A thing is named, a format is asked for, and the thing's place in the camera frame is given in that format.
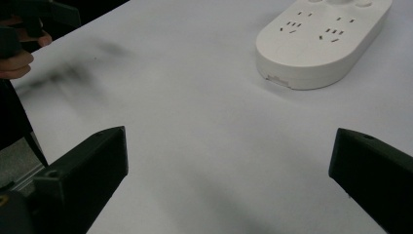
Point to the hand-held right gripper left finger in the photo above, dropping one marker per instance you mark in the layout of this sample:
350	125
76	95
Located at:
84	172

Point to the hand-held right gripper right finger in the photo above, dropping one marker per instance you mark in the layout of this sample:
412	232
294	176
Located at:
373	175

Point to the white power strip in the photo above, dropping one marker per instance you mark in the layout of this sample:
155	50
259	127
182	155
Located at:
319	42

